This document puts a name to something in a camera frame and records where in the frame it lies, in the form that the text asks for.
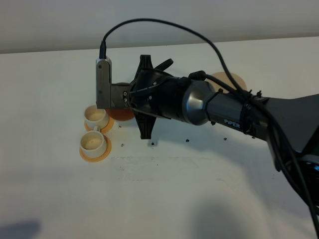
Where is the beige round teapot coaster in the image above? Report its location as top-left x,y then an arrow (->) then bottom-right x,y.
206,72 -> 247,93

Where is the near orange saucer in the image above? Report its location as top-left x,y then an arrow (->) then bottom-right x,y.
79,135 -> 112,162

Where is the far white teacup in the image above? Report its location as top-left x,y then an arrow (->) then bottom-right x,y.
84,105 -> 109,129

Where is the brown clay teapot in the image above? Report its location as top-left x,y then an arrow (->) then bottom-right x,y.
106,82 -> 134,121

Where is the orange saucer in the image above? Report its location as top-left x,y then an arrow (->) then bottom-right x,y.
84,118 -> 114,134
79,135 -> 112,162

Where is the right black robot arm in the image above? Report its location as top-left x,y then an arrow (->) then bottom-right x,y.
129,55 -> 319,205

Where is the near white teacup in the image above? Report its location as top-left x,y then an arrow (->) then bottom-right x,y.
80,126 -> 107,158

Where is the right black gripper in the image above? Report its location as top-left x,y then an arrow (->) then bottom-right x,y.
128,55 -> 191,139

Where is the far orange saucer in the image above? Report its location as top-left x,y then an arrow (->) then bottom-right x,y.
84,118 -> 114,134

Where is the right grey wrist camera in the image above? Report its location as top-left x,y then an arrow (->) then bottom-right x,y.
96,57 -> 131,109

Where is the black camera cable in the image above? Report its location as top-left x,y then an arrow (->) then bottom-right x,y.
99,17 -> 319,239

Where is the white teacup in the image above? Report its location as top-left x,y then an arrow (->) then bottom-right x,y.
80,126 -> 107,158
84,105 -> 109,129

